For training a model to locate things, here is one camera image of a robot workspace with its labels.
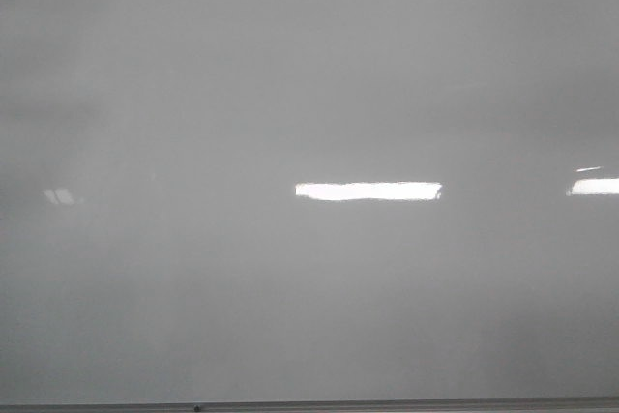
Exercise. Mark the white whiteboard with aluminium frame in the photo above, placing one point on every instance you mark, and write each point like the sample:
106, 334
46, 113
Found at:
260, 200

